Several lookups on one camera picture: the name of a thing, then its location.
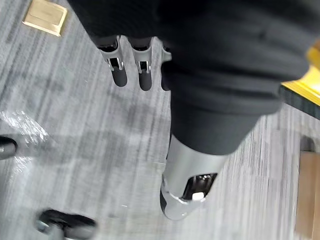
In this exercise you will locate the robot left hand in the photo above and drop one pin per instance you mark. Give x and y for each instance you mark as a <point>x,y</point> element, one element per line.
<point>225,62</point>

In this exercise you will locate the yellow metal shelf unit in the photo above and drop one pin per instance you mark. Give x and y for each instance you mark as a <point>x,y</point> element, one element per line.
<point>306,87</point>

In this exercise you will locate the brown cardboard box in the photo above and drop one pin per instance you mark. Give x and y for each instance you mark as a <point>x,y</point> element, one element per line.
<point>308,195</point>

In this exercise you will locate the brass floor outlet cover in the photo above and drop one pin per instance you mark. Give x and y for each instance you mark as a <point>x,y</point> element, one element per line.
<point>45,16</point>

